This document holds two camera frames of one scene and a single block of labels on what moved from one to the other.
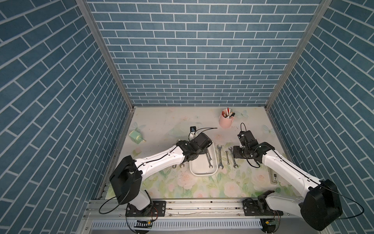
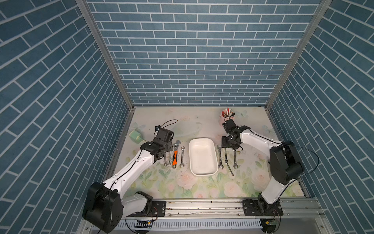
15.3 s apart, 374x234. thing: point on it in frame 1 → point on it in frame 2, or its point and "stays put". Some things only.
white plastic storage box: [199, 166] stays put
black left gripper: [203, 151] → [170, 145]
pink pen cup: [226, 119] stays put
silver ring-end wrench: [210, 165] → [226, 161]
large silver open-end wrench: [220, 164] stays put
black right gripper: [235, 152] → [223, 138]
